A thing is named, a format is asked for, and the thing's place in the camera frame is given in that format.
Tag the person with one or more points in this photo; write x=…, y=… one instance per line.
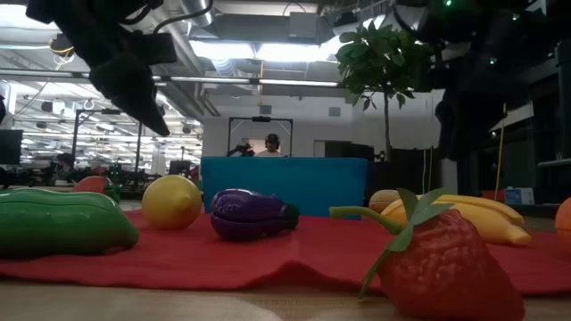
x=270, y=149
x=66, y=162

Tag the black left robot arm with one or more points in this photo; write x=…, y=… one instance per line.
x=44, y=9

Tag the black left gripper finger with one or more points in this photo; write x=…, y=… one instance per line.
x=129, y=93

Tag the red box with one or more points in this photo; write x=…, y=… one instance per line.
x=493, y=196

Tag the short silver air duct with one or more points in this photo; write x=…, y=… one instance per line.
x=203, y=13

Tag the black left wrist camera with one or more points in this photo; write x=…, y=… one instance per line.
x=156, y=48

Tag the black ceiling camera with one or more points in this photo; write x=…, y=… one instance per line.
x=61, y=44

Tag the long ceiling light bar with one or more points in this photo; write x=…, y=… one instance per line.
x=290, y=82

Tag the black background robot arm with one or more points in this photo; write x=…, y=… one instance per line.
x=241, y=150

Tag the yellow lemon toy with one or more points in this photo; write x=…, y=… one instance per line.
x=171, y=203

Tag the square grey wall vent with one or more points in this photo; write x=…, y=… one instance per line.
x=334, y=112
x=265, y=109

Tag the blue plastic container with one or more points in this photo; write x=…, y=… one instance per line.
x=285, y=187

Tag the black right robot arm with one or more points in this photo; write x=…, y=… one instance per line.
x=526, y=27

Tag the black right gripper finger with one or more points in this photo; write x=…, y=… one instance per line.
x=455, y=134

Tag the black computer monitor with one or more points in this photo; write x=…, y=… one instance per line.
x=11, y=147

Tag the orange toy fruit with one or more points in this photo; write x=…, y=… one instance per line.
x=564, y=223

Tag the purple eggplant toy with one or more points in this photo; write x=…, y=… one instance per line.
x=245, y=214

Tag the green plant in black pot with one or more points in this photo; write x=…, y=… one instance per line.
x=379, y=58

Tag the green cucumber toy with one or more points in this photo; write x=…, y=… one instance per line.
x=58, y=223

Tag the tan potato toy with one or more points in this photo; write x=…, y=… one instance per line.
x=381, y=200

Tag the grey ceiling box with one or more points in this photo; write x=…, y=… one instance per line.
x=303, y=24

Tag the blue and white box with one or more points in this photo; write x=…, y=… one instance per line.
x=519, y=196

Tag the yellow banana toy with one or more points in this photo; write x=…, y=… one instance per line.
x=490, y=223

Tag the red cloth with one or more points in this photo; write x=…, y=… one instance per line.
x=312, y=249

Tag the large red strawberry toy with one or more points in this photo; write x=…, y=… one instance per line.
x=446, y=267

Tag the black rig frame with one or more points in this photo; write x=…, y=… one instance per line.
x=110, y=111
x=261, y=119

